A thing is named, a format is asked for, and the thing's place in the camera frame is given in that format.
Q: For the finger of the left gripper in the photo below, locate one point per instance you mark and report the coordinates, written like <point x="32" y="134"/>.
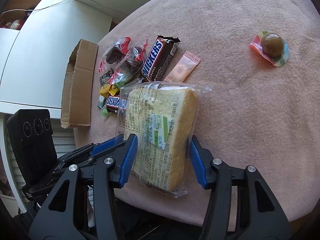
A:
<point x="88" y="154"/>

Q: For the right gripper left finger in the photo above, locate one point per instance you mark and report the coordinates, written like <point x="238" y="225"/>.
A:
<point x="81" y="204"/>

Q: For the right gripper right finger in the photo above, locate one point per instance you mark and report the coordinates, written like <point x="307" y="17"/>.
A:
<point x="241" y="204"/>

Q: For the small Snickers bar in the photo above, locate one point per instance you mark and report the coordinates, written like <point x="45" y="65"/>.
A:
<point x="112" y="103"/>

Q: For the packaged sliced bread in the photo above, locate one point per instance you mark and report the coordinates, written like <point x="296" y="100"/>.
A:
<point x="163" y="116"/>

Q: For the red-wrapped dark cake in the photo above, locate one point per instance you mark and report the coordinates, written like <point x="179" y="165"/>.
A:
<point x="114" y="53"/>
<point x="133" y="60"/>

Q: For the large Snickers bar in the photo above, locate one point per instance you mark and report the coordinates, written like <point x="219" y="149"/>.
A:
<point x="159" y="58"/>

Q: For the open cardboard box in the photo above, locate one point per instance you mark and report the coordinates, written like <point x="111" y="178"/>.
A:
<point x="77" y="86"/>

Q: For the green wrapped candy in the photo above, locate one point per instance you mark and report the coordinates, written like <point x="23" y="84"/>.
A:
<point x="102" y="106"/>

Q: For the yellow wrapped candy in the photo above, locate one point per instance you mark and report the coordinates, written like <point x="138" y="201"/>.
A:
<point x="109" y="90"/>

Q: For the black patterned candy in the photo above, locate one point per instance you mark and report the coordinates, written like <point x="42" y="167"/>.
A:
<point x="104" y="79"/>

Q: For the wooden shelf niche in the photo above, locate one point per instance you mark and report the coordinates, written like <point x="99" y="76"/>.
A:
<point x="17" y="10"/>

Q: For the pink candy sachet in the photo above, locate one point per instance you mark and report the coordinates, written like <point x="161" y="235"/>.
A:
<point x="183" y="68"/>

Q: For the brown jelly cup candy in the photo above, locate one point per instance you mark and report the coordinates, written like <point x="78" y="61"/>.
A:
<point x="271" y="47"/>

